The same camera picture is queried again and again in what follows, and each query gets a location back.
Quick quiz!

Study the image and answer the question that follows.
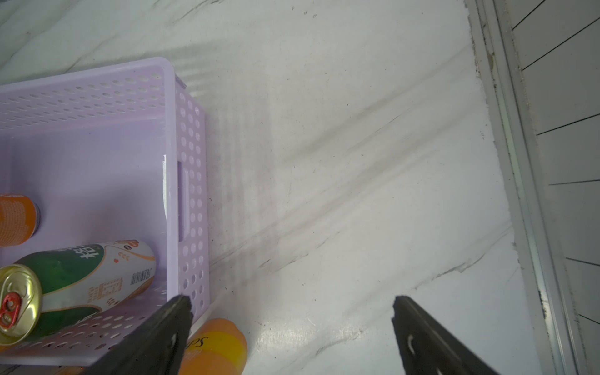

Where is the purple plastic basket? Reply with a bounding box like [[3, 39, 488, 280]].
[[1, 58, 210, 368]]

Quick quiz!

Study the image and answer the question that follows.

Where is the orange fanta can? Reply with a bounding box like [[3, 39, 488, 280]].
[[1, 194, 41, 247], [179, 318, 248, 375]]

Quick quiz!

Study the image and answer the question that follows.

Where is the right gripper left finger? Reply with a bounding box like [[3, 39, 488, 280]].
[[83, 295, 193, 375]]

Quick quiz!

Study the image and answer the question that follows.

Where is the green brown can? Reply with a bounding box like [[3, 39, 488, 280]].
[[1, 240, 157, 346]]

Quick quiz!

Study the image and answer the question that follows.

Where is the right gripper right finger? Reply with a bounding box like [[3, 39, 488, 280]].
[[392, 295, 496, 375]]

